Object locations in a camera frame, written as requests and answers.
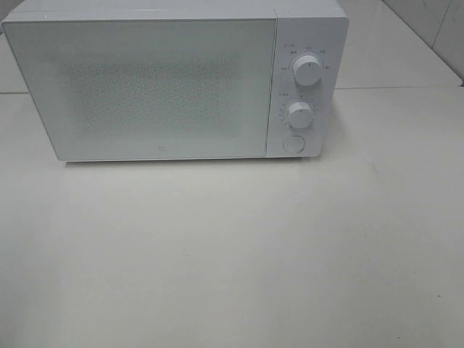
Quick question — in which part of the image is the white microwave door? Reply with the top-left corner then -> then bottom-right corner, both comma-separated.
4,20 -> 276,162

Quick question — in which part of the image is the upper white power knob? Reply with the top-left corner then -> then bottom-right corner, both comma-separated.
292,52 -> 323,86

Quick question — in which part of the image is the white timer knob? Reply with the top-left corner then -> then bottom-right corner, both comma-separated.
287,101 -> 314,129

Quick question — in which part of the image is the round white door button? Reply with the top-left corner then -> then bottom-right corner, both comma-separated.
283,136 -> 305,154

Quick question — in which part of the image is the white microwave oven body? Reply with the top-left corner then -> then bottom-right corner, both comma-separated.
1,1 -> 349,160

